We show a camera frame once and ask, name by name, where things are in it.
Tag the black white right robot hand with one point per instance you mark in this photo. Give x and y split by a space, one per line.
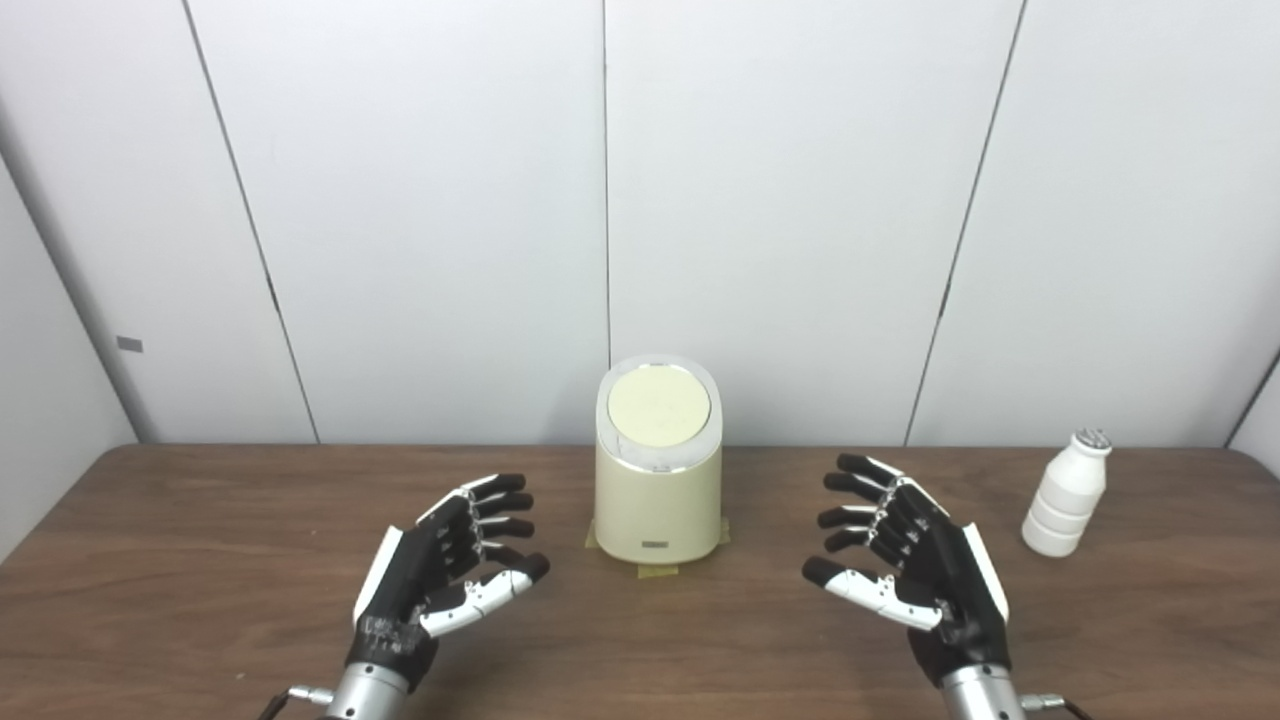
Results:
950 585

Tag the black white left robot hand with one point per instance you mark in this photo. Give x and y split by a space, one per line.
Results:
410 575

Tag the small white plastic bottle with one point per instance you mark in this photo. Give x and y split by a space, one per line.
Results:
1065 495

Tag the cream-colored bin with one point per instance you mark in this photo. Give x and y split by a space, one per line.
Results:
657 500

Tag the round cream bin lid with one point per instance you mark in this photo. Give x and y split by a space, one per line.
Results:
659 407

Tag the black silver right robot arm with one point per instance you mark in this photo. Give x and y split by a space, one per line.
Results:
985 698

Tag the small gray wall tag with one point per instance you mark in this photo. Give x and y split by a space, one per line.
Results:
129 344

